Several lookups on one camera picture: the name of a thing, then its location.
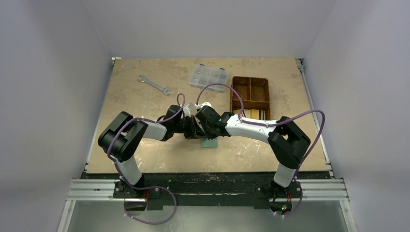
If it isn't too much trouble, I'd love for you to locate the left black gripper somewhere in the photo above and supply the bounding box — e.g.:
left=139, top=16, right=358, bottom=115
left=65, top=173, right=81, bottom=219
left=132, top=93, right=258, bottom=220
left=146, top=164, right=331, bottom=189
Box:
left=173, top=115, right=206, bottom=140

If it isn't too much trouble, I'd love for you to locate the brown woven basket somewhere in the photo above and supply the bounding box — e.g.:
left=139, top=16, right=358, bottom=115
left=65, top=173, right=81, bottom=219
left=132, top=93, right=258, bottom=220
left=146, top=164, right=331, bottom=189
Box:
left=230, top=76, right=272, bottom=120

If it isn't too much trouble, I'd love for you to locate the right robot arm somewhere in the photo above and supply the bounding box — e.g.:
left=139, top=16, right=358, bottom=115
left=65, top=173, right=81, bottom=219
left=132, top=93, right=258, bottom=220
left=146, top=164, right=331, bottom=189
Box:
left=195, top=104, right=311, bottom=197

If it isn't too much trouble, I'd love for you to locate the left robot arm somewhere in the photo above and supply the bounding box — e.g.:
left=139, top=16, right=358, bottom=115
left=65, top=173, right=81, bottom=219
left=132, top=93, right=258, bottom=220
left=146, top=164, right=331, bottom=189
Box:
left=98, top=105, right=205, bottom=198

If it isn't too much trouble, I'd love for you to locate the clear plastic organizer box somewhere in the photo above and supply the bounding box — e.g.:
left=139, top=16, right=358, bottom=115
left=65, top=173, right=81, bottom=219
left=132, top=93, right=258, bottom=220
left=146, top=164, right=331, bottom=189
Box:
left=189, top=64, right=230, bottom=92

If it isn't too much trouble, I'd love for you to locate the silver open-end wrench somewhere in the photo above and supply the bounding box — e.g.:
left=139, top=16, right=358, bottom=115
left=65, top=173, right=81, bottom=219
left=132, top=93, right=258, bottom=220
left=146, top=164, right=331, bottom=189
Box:
left=138, top=75, right=172, bottom=96

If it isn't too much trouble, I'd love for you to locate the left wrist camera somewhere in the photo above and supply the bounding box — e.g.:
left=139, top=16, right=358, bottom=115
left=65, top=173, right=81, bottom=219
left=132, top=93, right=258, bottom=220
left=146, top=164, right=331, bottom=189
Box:
left=183, top=102, right=196, bottom=117

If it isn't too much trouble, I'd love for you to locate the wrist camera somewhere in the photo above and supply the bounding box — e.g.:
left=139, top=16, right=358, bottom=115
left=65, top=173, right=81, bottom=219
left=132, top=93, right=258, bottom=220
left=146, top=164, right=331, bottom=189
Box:
left=183, top=102, right=196, bottom=117
left=195, top=102, right=212, bottom=111

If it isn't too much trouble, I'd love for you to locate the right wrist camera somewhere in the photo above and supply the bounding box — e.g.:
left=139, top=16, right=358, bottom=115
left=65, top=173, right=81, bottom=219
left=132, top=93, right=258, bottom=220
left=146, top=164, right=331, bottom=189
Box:
left=195, top=102, right=212, bottom=111

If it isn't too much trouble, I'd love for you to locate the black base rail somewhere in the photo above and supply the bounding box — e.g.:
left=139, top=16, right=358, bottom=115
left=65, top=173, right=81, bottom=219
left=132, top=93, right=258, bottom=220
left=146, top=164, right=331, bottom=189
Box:
left=112, top=172, right=331, bottom=210

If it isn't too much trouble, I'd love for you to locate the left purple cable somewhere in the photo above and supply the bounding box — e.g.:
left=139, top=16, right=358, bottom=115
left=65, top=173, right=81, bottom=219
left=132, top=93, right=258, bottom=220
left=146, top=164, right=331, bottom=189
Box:
left=106, top=93, right=187, bottom=193

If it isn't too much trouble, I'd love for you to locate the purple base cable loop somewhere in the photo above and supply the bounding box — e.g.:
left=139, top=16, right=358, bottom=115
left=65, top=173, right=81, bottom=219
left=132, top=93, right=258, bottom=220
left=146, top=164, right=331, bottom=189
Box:
left=123, top=186, right=178, bottom=225

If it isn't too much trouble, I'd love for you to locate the aluminium frame rail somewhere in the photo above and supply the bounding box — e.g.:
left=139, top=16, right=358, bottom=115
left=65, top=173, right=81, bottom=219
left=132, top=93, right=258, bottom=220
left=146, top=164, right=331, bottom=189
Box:
left=295, top=58, right=348, bottom=201

